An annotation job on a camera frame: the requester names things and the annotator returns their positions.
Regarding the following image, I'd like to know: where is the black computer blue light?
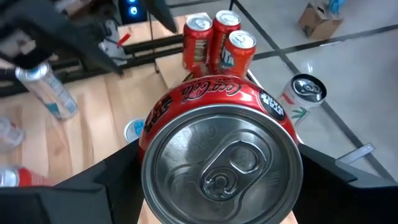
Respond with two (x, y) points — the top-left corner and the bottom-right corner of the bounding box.
(118, 0), (149, 24)

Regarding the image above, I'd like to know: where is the red Coca-Cola Star Wars can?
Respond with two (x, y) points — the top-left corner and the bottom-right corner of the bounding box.
(138, 74), (304, 224)

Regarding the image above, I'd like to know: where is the large blue cloth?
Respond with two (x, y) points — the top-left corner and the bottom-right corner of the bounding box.
(328, 0), (346, 15)

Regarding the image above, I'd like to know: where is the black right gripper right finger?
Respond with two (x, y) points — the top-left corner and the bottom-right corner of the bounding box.
(294, 143), (398, 224)

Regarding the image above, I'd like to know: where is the white Celsius can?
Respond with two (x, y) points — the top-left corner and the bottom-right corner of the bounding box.
(0, 117), (26, 154)
(277, 73), (328, 127)

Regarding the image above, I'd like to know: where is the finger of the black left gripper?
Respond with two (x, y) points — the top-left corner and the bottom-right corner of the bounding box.
(40, 12), (124, 76)
(146, 0), (178, 34)

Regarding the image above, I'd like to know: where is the grey metal bracket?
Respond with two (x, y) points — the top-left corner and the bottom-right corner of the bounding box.
(337, 142), (376, 164)

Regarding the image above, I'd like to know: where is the red cable tie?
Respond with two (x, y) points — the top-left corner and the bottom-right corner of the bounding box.
(116, 32), (132, 48)

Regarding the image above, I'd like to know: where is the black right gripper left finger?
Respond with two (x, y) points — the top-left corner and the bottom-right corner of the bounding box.
(0, 139), (144, 224)

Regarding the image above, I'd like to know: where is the brown cardboard box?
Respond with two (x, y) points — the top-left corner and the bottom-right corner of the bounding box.
(298, 1), (345, 40)

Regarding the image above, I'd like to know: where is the silver sugar-free Red Bull can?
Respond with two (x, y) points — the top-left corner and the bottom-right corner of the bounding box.
(14, 61), (78, 121)

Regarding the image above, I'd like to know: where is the red Coke Zero can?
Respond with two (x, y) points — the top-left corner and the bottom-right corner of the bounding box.
(211, 9), (242, 74)
(182, 14), (215, 77)

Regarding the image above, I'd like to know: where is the blue silver Red Bull can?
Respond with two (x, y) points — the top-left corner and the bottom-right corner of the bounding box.
(123, 118), (146, 144)

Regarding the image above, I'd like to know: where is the red Fanta strawberry can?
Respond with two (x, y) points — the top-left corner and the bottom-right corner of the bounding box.
(0, 166), (53, 187)

